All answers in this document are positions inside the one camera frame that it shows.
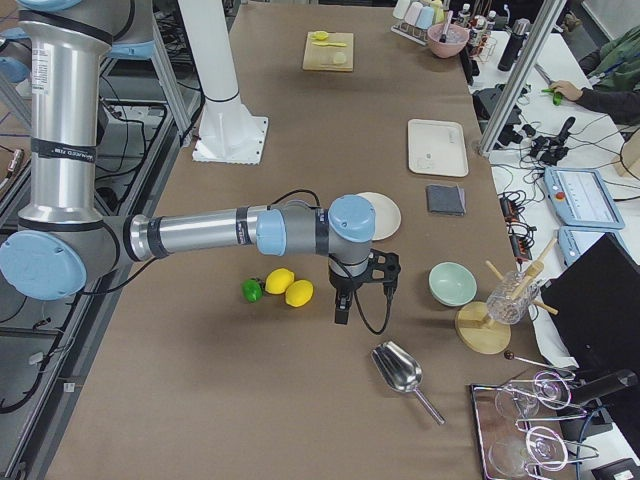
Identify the wooden cutting board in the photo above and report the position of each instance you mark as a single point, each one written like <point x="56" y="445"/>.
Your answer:
<point x="317" y="58"/>

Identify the cream round plate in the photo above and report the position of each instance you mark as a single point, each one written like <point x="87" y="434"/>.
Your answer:
<point x="388" y="215"/>

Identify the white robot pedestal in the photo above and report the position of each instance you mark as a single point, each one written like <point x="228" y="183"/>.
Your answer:
<point x="228" y="132"/>

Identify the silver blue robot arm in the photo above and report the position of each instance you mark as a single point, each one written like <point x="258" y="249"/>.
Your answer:
<point x="63" y="242"/>

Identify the black laptop monitor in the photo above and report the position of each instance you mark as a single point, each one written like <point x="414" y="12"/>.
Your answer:
<point x="597" y="299"/>

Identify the grey folded cloth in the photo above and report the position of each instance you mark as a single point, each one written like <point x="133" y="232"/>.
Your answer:
<point x="446" y="199"/>

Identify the aluminium frame post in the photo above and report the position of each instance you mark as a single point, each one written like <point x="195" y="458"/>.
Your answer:
<point x="549" y="13"/>

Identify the clear glass cup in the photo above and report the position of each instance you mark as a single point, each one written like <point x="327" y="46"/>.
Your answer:
<point x="504" y="306"/>

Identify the seated person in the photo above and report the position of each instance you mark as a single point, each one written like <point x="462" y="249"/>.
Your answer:
<point x="613" y="74"/>

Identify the green lime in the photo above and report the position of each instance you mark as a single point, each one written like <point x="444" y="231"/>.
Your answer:
<point x="252" y="290"/>

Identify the pink mixing bowl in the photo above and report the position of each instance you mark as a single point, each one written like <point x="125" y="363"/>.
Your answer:
<point x="456" y="39"/>

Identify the wooden cup rack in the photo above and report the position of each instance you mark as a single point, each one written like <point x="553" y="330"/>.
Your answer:
<point x="481" y="333"/>

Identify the mint green bowl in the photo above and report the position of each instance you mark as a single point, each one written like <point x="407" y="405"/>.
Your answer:
<point x="452" y="284"/>

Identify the cream rectangular tray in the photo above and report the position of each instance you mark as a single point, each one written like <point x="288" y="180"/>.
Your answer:
<point x="437" y="148"/>

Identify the steel metal scoop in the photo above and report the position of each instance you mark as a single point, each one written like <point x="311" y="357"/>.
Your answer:
<point x="403" y="374"/>

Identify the lemon slices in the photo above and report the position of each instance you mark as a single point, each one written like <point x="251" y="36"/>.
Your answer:
<point x="319" y="35"/>

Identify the black bottle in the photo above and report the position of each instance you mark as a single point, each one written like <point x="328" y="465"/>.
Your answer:
<point x="514" y="44"/>

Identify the pastel cup rack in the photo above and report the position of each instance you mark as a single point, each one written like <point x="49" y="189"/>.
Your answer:
<point x="414" y="18"/>

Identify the yellow plastic knife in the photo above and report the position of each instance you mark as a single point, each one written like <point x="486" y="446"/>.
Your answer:
<point x="329" y="44"/>

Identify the wine glass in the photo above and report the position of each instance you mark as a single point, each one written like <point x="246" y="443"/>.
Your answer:
<point x="532" y="455"/>
<point x="522" y="398"/>

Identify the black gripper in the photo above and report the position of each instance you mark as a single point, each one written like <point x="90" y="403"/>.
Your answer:
<point x="342" y="285"/>

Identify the blue teach pendant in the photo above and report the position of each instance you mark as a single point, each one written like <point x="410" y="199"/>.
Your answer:
<point x="581" y="198"/>
<point x="574" y="241"/>

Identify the yellow lemon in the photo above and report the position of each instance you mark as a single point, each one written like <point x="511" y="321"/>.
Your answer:
<point x="299" y="293"/>
<point x="279" y="280"/>

